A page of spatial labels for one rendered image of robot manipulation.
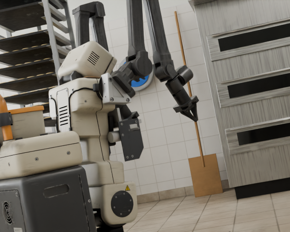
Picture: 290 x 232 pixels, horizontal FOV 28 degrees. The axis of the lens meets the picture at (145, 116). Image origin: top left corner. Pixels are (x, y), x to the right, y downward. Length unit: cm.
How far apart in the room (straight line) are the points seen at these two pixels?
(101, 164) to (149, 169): 428
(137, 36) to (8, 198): 79
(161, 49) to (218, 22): 315
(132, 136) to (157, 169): 420
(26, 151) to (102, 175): 42
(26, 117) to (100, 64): 40
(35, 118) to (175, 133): 440
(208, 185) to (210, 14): 182
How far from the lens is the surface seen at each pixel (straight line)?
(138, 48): 226
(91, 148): 229
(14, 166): 196
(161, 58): 232
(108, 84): 216
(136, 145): 232
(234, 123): 539
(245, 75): 540
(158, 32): 235
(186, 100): 236
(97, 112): 230
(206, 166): 617
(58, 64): 357
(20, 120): 212
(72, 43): 420
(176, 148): 646
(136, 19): 230
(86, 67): 229
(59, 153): 199
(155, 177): 652
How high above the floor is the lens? 75
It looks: 2 degrees up
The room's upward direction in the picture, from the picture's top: 11 degrees counter-clockwise
